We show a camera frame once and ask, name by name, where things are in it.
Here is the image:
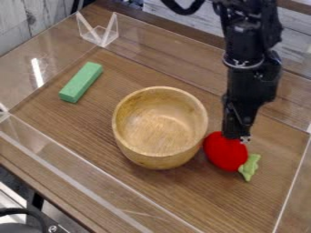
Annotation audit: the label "black cable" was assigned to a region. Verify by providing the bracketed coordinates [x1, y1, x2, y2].
[0, 207, 48, 233]

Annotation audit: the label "green rectangular foam block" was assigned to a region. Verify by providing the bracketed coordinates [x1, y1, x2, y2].
[58, 62, 102, 103]

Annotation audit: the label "clear acrylic tray walls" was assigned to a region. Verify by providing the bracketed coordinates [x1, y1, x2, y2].
[0, 7, 311, 233]

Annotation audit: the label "red plush radish toy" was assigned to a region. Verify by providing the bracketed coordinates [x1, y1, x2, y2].
[202, 131, 261, 182]

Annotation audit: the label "light wooden bowl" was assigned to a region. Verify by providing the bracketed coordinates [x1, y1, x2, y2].
[112, 86, 209, 170]

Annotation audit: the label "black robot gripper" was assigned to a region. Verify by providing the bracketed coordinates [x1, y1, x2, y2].
[222, 50, 281, 141]

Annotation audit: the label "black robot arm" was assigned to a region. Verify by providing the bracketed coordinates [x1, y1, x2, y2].
[160, 0, 283, 142]

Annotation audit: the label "black table leg bracket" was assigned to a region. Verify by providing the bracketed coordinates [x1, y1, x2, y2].
[25, 192, 70, 233]

